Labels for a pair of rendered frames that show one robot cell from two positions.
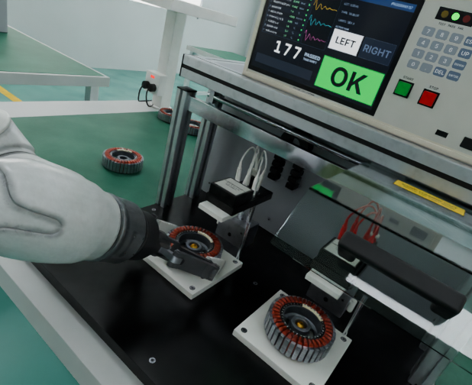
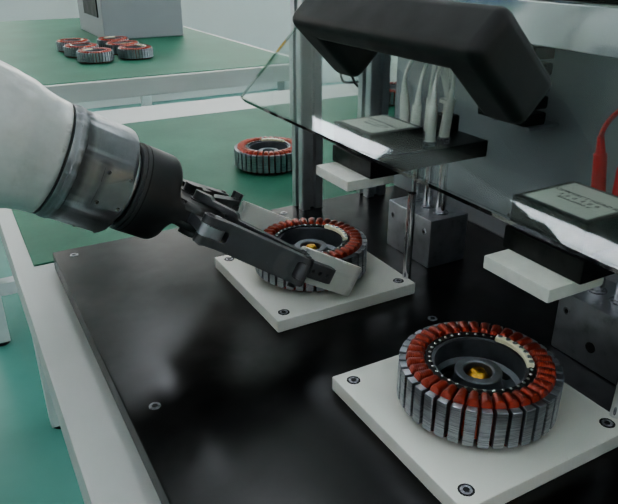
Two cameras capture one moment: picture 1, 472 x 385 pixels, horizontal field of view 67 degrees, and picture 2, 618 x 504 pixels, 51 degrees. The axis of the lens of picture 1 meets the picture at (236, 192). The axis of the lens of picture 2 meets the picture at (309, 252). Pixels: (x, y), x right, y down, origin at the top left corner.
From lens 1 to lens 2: 0.29 m
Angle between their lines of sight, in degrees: 28
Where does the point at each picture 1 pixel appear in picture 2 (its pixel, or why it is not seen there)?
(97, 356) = (85, 398)
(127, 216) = (91, 133)
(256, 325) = (386, 375)
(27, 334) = not seen: hidden behind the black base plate
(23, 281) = (36, 300)
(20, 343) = not seen: hidden behind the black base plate
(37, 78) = (199, 79)
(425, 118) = not seen: outside the picture
